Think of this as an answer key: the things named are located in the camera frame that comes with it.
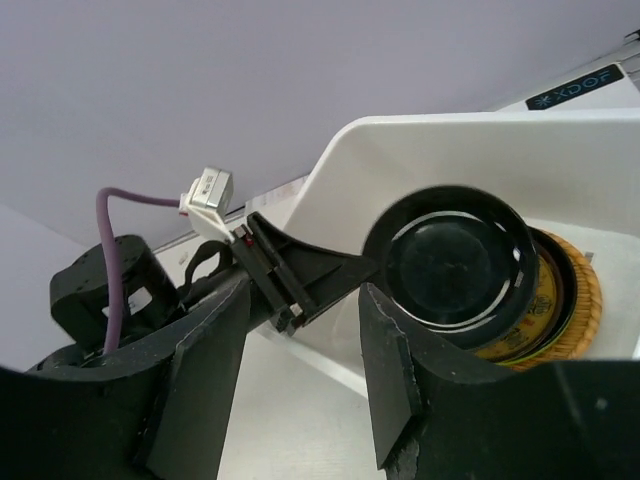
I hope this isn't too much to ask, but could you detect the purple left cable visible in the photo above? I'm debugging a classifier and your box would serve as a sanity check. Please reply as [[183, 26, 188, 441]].
[[95, 186, 181, 351]]

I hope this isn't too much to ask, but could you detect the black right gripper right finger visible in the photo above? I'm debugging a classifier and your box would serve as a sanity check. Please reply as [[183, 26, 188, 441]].
[[358, 283, 423, 471]]

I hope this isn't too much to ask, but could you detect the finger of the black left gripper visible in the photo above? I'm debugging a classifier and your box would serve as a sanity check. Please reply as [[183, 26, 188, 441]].
[[247, 213, 379, 330]]

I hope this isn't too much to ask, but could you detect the woven bamboo round plate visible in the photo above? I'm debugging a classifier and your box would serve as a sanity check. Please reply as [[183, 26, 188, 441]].
[[507, 230, 603, 372]]

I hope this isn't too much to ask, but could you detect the black round plate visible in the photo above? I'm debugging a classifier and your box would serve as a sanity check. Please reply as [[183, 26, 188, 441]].
[[362, 185, 539, 351]]

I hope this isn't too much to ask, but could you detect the yellow patterned plate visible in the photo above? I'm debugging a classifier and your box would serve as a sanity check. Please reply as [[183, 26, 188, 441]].
[[475, 227, 576, 364]]

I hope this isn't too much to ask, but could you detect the blue logo sticker right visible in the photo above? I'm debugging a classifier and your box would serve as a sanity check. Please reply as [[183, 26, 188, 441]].
[[525, 64, 625, 111]]

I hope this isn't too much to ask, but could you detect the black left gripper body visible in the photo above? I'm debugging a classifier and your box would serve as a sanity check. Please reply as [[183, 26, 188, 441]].
[[177, 241, 298, 335]]

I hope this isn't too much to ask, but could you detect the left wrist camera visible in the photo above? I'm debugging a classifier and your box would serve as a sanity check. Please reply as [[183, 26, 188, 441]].
[[178, 167, 234, 243]]

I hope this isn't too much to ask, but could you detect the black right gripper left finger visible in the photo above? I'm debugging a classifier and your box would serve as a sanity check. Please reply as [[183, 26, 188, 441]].
[[129, 274, 252, 480]]

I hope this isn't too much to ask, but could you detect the white plastic bin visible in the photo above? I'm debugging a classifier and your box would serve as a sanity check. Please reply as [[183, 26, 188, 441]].
[[259, 107, 640, 399]]

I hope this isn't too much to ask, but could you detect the lime green round plate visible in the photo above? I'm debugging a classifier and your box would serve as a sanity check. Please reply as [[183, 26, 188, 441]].
[[498, 346, 548, 367]]

